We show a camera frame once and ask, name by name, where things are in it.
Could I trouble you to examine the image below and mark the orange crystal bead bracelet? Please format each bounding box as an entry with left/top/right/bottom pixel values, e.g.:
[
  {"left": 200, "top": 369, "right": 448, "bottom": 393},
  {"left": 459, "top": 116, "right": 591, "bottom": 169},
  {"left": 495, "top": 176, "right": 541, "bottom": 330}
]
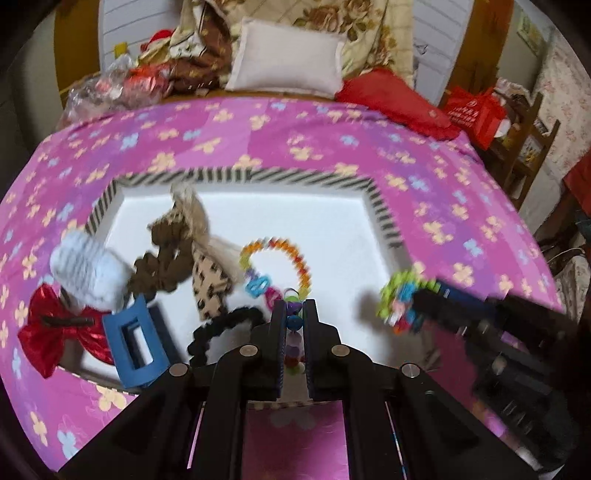
[{"left": 239, "top": 236, "right": 315, "bottom": 315}]

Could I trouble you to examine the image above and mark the green multicoloured bead bracelet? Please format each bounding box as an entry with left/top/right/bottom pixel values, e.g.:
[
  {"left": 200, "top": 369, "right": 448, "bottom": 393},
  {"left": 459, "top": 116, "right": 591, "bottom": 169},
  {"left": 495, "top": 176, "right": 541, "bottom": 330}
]
[{"left": 379, "top": 271, "right": 426, "bottom": 336}]

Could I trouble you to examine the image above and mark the clear plastic bag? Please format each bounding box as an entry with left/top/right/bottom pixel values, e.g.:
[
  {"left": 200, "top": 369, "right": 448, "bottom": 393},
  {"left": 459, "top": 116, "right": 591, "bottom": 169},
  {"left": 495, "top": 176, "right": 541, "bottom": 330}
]
[{"left": 60, "top": 58, "right": 172, "bottom": 123}]

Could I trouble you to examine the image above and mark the blue hair claw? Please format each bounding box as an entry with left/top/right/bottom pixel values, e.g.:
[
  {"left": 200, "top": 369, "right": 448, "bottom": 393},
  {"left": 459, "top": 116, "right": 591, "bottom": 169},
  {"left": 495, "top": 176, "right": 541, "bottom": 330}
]
[{"left": 102, "top": 295, "right": 182, "bottom": 389}]

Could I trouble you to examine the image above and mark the black scrunchie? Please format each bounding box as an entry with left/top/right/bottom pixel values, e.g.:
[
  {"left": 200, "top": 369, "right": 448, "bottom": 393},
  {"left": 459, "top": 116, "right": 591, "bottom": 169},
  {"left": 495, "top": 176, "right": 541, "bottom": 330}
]
[{"left": 187, "top": 306, "right": 267, "bottom": 368}]

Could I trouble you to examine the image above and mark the purple floral bedsheet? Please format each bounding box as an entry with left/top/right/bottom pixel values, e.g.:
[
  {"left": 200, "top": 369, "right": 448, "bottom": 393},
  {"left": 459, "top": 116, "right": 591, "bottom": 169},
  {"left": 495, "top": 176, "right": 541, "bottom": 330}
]
[{"left": 0, "top": 95, "right": 567, "bottom": 472}]

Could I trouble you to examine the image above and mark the striped cardboard box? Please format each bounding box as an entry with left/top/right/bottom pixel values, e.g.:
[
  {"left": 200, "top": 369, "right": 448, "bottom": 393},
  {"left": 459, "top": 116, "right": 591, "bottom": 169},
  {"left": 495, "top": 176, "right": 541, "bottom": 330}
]
[{"left": 58, "top": 167, "right": 408, "bottom": 409}]

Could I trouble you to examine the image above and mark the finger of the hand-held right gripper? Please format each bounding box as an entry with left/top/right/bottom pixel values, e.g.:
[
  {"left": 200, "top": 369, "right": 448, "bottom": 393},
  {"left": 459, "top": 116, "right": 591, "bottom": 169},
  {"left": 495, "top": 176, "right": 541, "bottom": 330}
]
[
  {"left": 418, "top": 279, "right": 509, "bottom": 319},
  {"left": 411, "top": 295, "right": 485, "bottom": 344}
]

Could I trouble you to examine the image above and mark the red satin hair bow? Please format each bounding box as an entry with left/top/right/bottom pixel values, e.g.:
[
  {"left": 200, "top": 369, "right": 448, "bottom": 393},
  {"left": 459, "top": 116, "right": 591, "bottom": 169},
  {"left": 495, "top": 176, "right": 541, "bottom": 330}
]
[{"left": 18, "top": 284, "right": 114, "bottom": 380}]

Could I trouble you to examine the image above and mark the red and white plush toy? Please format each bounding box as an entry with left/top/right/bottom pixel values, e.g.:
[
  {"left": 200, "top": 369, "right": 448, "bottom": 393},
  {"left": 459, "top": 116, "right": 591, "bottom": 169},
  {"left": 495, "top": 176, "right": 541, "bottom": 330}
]
[{"left": 137, "top": 28, "right": 177, "bottom": 62}]

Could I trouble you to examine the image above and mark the white knitted scrunchie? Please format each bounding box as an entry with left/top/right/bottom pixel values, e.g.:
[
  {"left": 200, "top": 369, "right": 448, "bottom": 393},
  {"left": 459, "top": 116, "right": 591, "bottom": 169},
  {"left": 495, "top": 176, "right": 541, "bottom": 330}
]
[{"left": 50, "top": 231, "right": 133, "bottom": 309}]

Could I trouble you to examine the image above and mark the red shopping bag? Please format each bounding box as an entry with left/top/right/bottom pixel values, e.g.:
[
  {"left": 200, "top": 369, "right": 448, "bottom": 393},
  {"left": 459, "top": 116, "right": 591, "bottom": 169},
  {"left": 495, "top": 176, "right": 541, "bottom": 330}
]
[{"left": 442, "top": 85, "right": 509, "bottom": 151}]

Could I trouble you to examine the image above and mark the leopard print hair bow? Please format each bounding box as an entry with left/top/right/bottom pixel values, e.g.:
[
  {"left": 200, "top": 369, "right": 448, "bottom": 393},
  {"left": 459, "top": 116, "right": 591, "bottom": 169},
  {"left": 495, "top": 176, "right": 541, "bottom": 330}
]
[{"left": 170, "top": 182, "right": 242, "bottom": 322}]

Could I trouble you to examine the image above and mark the mixed colour bead bracelet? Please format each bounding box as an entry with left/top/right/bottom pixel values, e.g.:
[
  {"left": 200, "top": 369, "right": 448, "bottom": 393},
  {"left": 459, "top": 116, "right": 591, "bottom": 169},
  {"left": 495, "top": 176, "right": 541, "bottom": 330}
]
[{"left": 283, "top": 288, "right": 306, "bottom": 371}]

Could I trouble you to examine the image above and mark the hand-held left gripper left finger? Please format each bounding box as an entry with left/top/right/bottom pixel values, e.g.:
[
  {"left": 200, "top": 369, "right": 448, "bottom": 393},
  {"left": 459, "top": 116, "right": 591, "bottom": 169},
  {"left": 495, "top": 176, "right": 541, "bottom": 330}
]
[{"left": 60, "top": 300, "right": 288, "bottom": 480}]

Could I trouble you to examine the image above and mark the white pillow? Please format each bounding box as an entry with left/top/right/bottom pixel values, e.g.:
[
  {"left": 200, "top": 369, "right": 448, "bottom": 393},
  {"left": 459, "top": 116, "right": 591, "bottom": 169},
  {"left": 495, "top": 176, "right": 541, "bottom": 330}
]
[{"left": 225, "top": 17, "right": 346, "bottom": 99}]

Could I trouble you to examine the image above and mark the beige floral quilt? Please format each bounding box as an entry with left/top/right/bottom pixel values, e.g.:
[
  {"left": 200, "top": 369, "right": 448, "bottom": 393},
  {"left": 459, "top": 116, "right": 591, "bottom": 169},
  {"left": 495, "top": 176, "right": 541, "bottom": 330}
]
[{"left": 167, "top": 0, "right": 414, "bottom": 89}]

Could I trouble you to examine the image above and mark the wooden chair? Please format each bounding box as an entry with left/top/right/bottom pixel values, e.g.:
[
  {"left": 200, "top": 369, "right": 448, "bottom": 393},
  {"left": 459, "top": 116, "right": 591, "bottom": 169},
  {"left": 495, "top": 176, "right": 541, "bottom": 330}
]
[{"left": 488, "top": 92, "right": 562, "bottom": 209}]

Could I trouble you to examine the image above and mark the brown scrunchie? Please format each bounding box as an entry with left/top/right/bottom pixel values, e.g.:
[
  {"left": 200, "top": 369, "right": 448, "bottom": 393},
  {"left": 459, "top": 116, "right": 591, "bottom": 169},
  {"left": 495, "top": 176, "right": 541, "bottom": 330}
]
[{"left": 131, "top": 216, "right": 195, "bottom": 294}]

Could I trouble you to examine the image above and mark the red pillow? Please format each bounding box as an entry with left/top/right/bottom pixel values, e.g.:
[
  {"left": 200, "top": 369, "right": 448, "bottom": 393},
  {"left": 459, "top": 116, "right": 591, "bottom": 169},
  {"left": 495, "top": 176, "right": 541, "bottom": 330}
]
[{"left": 335, "top": 68, "right": 462, "bottom": 140}]

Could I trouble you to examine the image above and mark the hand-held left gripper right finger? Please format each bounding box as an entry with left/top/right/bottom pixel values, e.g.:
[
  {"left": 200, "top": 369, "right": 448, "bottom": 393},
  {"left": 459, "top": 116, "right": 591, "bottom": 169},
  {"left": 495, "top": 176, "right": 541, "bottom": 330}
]
[{"left": 305, "top": 300, "right": 539, "bottom": 480}]

